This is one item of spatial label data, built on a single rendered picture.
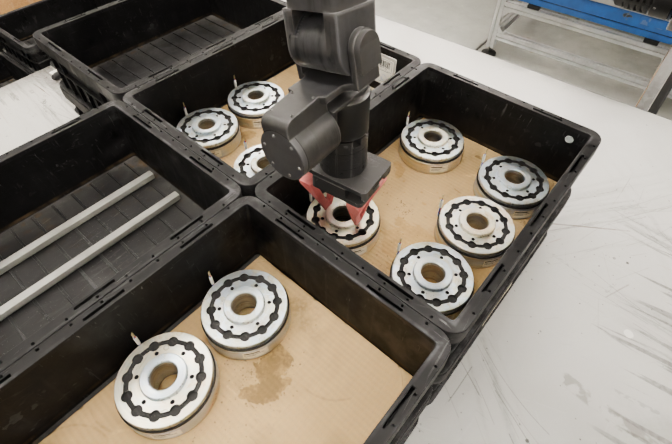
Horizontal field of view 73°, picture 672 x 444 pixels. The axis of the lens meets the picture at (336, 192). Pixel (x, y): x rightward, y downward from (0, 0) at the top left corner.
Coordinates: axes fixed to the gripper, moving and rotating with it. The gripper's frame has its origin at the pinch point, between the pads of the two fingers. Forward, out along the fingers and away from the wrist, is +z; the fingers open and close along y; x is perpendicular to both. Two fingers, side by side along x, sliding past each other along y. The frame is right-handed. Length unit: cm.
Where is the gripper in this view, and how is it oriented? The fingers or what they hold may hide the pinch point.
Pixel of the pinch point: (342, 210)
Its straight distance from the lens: 61.8
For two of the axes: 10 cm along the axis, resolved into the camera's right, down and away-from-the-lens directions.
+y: 8.3, 4.0, -3.8
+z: 0.1, 6.8, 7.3
